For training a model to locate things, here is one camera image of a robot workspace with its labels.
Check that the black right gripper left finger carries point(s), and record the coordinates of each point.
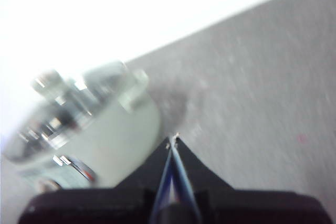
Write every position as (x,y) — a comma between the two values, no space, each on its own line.
(105,205)

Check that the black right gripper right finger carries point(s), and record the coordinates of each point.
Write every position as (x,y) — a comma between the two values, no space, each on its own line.
(249,208)

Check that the glass lid with round knob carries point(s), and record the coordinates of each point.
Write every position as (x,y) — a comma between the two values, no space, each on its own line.
(50,108)

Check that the pale green electric cooking pot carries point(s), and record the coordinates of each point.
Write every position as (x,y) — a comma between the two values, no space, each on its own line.
(123,140)

